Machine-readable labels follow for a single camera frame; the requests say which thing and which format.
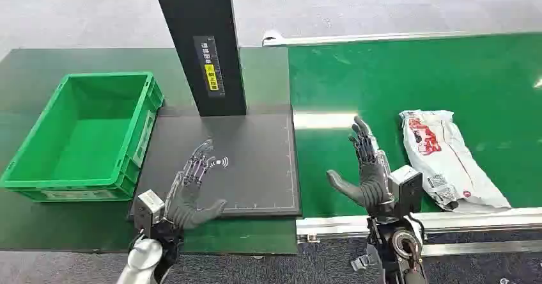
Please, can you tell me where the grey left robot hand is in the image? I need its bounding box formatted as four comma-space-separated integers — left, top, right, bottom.
164, 138, 228, 232

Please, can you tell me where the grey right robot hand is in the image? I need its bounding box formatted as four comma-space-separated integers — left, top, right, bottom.
326, 116, 395, 216

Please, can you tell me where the white plastic mailer parcel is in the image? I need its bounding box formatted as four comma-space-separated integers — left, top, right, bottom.
399, 109, 512, 214

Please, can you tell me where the green conveyor belt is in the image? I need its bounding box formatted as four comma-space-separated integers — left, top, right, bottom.
288, 32, 542, 219

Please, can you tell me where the green plastic crate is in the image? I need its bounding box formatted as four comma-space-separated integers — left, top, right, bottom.
0, 72, 165, 203

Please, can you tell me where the black scanner column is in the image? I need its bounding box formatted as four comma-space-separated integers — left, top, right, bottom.
150, 0, 248, 118

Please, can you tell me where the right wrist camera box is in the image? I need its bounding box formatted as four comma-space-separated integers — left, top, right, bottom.
388, 165, 424, 219

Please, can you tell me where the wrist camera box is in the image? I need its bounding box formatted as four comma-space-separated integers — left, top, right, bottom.
132, 189, 166, 239
388, 165, 424, 219

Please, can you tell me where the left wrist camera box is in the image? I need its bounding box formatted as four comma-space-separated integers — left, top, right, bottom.
132, 189, 166, 239

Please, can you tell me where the black scanner base plate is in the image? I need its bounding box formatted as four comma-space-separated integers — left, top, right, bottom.
128, 113, 302, 220

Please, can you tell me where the silver conveyor frame rail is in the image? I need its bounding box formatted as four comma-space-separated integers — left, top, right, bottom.
295, 207, 542, 258

